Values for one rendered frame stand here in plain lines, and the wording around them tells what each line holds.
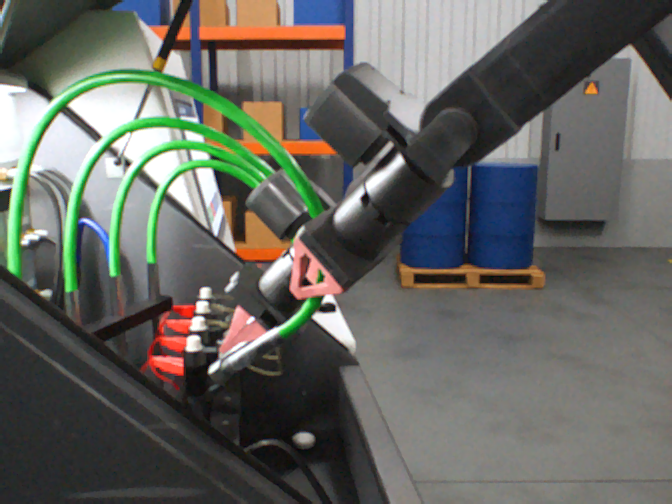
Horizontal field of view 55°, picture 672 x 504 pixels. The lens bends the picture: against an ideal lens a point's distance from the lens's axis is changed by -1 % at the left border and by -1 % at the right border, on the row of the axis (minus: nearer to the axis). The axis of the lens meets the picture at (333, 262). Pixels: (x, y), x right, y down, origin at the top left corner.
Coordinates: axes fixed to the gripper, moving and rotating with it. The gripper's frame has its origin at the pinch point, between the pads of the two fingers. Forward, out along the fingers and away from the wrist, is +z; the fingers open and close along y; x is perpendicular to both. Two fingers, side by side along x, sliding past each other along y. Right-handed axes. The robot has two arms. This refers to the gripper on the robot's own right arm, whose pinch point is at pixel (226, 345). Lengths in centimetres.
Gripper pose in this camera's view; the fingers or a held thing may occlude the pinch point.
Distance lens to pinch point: 80.3
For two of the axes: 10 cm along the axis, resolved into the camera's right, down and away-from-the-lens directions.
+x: -1.4, 2.3, -9.6
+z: -6.8, 6.8, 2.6
